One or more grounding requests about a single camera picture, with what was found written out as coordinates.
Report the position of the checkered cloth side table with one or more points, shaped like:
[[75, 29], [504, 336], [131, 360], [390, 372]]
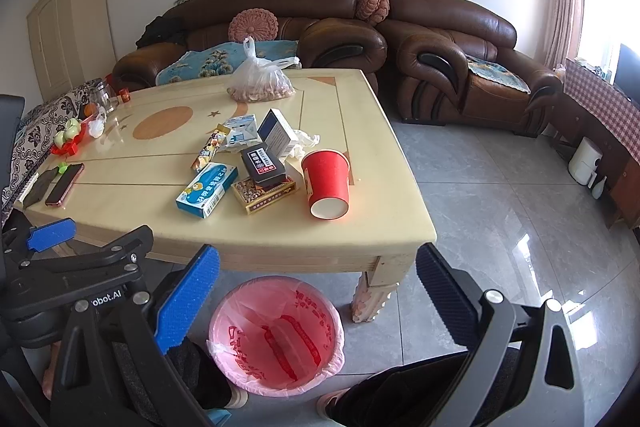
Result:
[[591, 107]]

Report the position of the red paper cup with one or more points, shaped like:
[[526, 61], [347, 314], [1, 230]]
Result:
[[326, 176]]

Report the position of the blue floral sofa cover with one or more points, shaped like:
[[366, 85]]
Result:
[[221, 59]]

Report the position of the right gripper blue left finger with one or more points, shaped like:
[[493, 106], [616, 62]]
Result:
[[178, 309]]

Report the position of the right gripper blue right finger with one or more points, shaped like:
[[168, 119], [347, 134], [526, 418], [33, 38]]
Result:
[[454, 294]]

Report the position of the pink knot cushion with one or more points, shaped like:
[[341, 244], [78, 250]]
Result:
[[372, 1]]

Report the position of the brown leather armchair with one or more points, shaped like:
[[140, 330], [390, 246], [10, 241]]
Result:
[[455, 62]]

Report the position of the floral patterned cloth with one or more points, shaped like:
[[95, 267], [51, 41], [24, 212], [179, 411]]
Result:
[[35, 135]]

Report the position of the blue white medicine box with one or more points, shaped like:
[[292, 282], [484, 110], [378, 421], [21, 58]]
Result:
[[205, 191]]

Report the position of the round pink cushion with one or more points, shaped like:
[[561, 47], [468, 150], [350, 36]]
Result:
[[260, 24]]

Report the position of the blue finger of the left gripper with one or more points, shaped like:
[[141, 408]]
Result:
[[50, 235]]

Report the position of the gold purple card box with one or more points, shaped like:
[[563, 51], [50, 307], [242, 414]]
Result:
[[253, 197]]

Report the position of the cream wooden coffee table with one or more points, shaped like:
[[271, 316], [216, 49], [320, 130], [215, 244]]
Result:
[[142, 162]]

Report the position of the red fruit tray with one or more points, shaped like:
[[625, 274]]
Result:
[[66, 142]]

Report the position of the pink smartphone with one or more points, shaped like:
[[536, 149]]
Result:
[[59, 192]]

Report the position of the black small box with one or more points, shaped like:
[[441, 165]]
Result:
[[262, 167]]

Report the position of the plastic bag of peanuts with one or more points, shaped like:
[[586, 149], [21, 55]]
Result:
[[260, 80]]

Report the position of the glass jar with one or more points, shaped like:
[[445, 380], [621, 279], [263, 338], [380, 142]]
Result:
[[103, 95]]

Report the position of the black clothing on sofa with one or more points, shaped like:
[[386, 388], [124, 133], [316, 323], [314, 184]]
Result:
[[163, 29]]

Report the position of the navy white tall box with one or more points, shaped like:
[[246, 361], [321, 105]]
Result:
[[277, 134]]

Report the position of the pink lined trash bin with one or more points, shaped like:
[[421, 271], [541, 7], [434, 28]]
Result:
[[277, 337]]

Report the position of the yellow snack wrapper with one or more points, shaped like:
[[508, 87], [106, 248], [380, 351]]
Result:
[[214, 143]]

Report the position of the small red cup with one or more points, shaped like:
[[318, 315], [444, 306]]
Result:
[[124, 95]]

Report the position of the black smartphone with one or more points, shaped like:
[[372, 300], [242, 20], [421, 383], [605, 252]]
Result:
[[40, 188]]

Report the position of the white blue milk carton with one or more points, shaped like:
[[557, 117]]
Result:
[[243, 133]]

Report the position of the white air fryer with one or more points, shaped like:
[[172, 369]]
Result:
[[584, 163]]

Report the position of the brown leather long sofa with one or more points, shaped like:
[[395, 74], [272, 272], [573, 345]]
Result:
[[321, 33]]

